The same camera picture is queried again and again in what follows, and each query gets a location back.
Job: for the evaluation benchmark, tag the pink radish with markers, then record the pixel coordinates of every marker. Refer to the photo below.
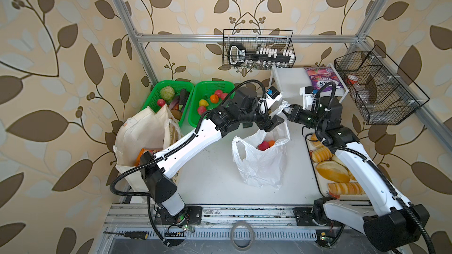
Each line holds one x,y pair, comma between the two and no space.
161,102

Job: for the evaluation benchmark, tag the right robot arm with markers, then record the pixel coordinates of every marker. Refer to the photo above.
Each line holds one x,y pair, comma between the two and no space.
396,221

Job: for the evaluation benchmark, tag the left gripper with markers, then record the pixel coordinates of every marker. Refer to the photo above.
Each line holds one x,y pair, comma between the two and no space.
271,122

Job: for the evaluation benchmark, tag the white two-tier shelf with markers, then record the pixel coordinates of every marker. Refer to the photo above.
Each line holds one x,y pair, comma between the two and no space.
300,84

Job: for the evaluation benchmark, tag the right green fruit basket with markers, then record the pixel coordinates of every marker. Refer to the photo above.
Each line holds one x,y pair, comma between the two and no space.
204,90

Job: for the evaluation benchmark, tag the yellow handled screwdriver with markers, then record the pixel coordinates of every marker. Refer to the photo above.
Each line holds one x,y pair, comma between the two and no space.
138,235

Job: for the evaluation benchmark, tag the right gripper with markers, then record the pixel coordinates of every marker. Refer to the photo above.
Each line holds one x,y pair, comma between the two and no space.
294,113

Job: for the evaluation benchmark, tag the right black wire basket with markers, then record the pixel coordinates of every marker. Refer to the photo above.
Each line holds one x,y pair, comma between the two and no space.
394,95

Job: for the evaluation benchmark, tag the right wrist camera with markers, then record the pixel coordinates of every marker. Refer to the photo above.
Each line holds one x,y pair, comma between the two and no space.
310,99

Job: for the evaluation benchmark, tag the orange snack bag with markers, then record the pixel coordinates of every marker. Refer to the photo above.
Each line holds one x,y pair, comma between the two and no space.
141,153

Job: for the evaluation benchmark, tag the light purple eggplant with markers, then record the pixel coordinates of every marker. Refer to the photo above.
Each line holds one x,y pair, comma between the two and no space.
175,104

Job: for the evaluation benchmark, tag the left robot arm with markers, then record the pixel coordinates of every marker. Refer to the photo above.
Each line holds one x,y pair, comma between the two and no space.
241,105

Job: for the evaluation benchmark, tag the plastic bottle red cap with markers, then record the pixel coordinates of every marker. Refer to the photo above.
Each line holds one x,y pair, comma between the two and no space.
358,92

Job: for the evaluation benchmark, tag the cream floral tote bag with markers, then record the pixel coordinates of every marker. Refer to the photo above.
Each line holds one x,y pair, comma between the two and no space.
146,130

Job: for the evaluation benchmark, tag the black wire basket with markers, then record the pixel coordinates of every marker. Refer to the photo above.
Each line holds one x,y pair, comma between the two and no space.
394,95
253,38

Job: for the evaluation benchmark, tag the dark green cucumber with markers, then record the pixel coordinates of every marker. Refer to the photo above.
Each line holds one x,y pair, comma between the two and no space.
184,94

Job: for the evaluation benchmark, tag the back black wire basket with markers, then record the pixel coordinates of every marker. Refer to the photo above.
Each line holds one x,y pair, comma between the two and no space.
253,38

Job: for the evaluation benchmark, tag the white plastic bag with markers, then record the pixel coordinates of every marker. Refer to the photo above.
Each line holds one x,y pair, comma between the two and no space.
262,168

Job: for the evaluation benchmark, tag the pink red apple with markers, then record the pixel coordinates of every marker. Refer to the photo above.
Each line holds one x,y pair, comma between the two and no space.
264,146

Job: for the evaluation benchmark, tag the orange fruit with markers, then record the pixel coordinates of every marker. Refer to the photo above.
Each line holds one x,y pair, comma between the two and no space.
214,98

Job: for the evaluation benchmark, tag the bread tray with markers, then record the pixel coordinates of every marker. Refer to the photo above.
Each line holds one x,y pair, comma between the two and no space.
333,178

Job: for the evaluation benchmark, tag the green cabbage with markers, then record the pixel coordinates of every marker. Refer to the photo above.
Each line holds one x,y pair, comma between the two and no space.
167,93

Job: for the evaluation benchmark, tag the black tool set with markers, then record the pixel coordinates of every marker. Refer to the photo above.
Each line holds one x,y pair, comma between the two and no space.
238,54

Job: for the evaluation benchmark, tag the left green vegetable basket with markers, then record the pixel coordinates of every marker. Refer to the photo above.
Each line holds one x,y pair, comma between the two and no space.
154,95

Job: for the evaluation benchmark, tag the tape roll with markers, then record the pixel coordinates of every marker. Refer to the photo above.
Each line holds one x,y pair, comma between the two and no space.
242,230

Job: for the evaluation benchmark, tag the yellow lemon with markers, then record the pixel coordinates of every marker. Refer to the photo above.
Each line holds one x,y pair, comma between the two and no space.
203,103

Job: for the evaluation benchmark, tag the purple Fox's candy bag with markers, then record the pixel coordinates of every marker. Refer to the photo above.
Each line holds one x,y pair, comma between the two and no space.
319,76

